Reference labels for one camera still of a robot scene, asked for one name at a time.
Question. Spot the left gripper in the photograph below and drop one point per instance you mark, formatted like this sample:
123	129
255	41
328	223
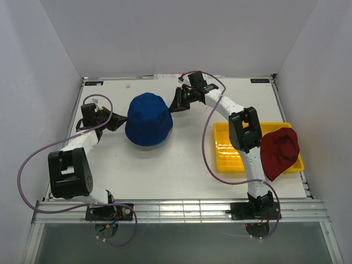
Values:
116	121

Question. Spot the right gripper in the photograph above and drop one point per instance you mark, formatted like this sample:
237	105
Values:
178	104

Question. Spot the blue hat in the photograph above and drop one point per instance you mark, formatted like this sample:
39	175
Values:
149	120

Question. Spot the teal bucket hat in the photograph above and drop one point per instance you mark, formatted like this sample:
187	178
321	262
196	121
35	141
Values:
159	144

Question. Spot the dark red hat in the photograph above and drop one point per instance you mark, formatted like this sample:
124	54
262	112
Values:
279	151

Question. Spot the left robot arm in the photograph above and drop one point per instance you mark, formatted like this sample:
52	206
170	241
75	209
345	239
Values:
69	171

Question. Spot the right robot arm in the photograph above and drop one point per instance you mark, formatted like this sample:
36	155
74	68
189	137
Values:
244	133

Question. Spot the paper label strip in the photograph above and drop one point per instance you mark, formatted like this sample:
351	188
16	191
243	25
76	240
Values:
166	76

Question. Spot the yellow plastic tray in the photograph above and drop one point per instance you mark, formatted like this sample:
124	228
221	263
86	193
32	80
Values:
227	158

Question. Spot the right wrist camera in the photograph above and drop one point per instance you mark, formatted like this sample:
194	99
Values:
183	80

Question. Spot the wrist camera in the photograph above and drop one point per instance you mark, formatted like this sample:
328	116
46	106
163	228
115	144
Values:
94	101
183	80

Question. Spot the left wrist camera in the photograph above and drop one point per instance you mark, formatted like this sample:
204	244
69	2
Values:
94	101

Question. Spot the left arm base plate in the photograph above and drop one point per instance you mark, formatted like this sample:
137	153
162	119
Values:
123	213

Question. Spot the aluminium front rail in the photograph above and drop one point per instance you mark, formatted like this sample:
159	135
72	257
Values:
195	211

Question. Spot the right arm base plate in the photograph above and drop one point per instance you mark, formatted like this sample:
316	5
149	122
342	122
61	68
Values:
242	213

